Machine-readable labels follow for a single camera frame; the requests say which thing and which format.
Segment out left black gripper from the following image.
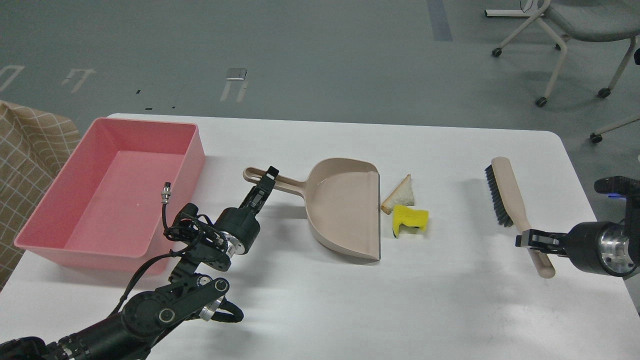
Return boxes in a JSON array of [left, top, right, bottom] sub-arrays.
[[215, 166, 279, 255]]

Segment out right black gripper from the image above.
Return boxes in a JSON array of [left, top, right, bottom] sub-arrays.
[[515, 221, 632, 277]]

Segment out beige hand brush black bristles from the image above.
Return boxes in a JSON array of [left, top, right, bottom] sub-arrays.
[[484, 156, 557, 279]]

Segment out beige plastic dustpan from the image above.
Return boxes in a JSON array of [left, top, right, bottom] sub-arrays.
[[273, 157, 381, 262]]

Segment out yellow sponge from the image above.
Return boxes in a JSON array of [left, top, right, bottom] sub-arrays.
[[391, 204, 430, 239]]

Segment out bread slice piece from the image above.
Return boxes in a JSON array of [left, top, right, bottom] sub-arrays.
[[381, 174, 415, 215]]

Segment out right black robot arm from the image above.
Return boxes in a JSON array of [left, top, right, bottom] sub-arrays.
[[515, 176, 640, 277]]

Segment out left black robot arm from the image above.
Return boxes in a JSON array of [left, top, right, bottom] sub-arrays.
[[1, 167, 279, 360]]

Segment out pink plastic bin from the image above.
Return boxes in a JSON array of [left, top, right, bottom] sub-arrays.
[[14, 118, 205, 272]]

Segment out metal floor plate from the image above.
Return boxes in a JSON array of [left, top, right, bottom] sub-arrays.
[[225, 68, 248, 81]]

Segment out person dark sleeve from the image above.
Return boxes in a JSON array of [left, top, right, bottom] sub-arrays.
[[633, 48, 640, 66]]

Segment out grey office chair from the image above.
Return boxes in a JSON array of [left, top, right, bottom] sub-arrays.
[[491, 0, 640, 108]]

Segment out beige checkered cloth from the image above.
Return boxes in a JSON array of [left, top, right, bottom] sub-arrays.
[[0, 101, 82, 287]]

